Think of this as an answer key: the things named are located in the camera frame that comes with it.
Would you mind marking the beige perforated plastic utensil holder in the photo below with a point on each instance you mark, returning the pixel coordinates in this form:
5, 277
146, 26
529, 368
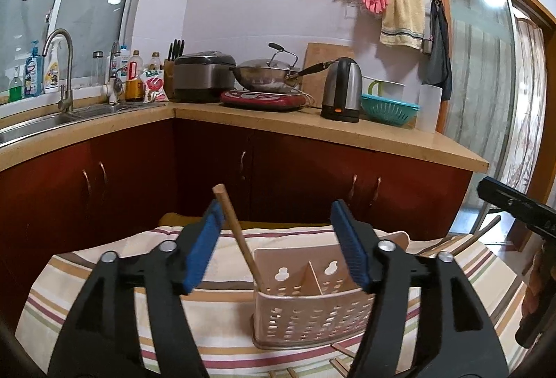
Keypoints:
312, 308

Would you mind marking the grey rice cooker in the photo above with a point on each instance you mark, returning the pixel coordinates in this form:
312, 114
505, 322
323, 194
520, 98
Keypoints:
202, 76

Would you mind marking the teal plastic colander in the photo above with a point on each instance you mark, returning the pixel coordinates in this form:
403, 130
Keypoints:
388, 110

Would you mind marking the knife block with black knives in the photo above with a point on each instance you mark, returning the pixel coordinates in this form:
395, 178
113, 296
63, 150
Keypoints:
171, 73

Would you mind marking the wooden chopstick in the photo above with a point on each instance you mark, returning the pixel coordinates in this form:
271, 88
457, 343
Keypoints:
293, 372
428, 252
488, 223
238, 236
338, 367
339, 352

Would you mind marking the tall stainless steel faucet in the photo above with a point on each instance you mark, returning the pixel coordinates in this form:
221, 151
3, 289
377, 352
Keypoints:
65, 69

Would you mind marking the red-brown kitchen base cabinet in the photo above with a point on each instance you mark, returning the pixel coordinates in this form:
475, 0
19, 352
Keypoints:
304, 182

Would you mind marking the stainless steel electric kettle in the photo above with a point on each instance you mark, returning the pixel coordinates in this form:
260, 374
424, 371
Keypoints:
343, 86

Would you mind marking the glass jar with black lid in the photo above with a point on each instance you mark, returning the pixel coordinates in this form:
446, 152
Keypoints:
97, 69

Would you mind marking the frosted glass sliding door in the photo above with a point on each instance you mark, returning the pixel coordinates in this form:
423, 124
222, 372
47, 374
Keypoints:
482, 78

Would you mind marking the small green liquid bottle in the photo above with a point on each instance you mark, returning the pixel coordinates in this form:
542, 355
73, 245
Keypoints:
16, 89

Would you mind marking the dark grey hanging cloth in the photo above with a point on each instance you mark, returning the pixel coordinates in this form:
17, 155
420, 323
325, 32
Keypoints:
438, 56

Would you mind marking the amber oil bottle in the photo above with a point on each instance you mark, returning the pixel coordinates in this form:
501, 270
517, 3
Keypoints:
134, 80

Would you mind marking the aluminium frame window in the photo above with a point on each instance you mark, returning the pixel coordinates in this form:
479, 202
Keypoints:
65, 13

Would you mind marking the wooden cutting board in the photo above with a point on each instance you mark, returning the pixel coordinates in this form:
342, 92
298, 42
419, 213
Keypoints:
323, 52

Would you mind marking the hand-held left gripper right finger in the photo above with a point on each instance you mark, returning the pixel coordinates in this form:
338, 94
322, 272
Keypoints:
349, 247

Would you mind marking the clear bottle with yellow cap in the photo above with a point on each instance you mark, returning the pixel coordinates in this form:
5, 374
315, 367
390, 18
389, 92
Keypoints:
155, 63

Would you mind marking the striped tablecloth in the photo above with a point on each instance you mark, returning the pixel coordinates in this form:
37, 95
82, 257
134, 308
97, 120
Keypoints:
113, 317

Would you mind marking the glass wok lid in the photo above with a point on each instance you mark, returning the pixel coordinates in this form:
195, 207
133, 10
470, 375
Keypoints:
269, 63

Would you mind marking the yellow striped towel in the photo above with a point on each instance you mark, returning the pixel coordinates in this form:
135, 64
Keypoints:
402, 17

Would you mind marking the blue dish soap bottle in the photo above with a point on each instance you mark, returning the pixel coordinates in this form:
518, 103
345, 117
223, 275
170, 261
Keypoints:
32, 73

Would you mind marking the person's right hand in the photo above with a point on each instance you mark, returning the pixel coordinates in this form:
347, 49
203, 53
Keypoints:
536, 282

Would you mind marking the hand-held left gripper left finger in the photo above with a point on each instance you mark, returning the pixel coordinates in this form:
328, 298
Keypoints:
202, 247

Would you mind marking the white translucent plastic container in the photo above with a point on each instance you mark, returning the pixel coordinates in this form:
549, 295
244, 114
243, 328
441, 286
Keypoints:
429, 108

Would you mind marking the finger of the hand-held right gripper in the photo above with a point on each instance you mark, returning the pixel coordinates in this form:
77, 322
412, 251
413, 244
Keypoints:
499, 193

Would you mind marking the stainless steel sink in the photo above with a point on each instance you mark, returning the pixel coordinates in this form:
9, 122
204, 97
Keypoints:
39, 128

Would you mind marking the beige stone kitchen countertop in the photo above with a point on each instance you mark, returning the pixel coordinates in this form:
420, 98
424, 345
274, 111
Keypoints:
304, 128

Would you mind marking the red and white packet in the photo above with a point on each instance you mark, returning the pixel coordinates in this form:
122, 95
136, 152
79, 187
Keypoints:
153, 87

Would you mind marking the white bottle with blue cap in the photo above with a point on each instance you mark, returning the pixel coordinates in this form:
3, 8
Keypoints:
124, 63

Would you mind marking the white spray bottle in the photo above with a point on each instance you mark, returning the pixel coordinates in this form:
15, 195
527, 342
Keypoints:
52, 71

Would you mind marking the red induction cooker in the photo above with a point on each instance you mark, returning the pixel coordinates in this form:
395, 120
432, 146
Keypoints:
260, 100

